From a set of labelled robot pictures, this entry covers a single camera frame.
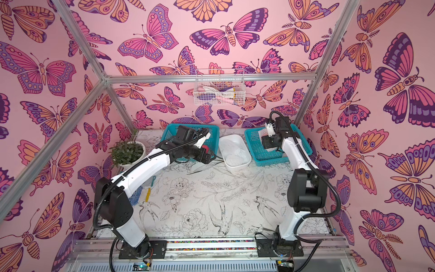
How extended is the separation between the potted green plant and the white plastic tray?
0.46m

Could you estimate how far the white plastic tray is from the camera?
992mm

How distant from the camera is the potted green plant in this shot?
2.86 ft
